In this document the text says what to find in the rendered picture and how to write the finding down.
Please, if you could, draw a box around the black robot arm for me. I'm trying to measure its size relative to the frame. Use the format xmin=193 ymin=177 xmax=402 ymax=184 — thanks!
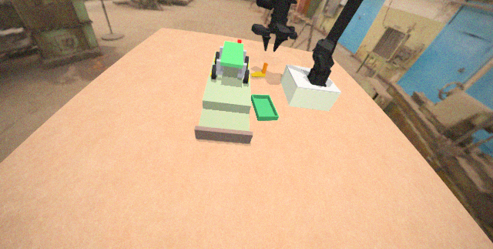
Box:
xmin=257 ymin=0 xmax=363 ymax=87

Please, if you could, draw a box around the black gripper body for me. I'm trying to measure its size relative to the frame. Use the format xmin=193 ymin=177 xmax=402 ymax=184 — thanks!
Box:
xmin=251 ymin=12 xmax=297 ymax=40

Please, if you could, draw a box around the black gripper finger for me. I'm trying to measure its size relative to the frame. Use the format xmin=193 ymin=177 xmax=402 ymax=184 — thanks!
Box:
xmin=273 ymin=37 xmax=288 ymax=52
xmin=262 ymin=35 xmax=271 ymax=52

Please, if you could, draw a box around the green tray floor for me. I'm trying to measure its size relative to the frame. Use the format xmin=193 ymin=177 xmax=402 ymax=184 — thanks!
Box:
xmin=254 ymin=99 xmax=275 ymax=116

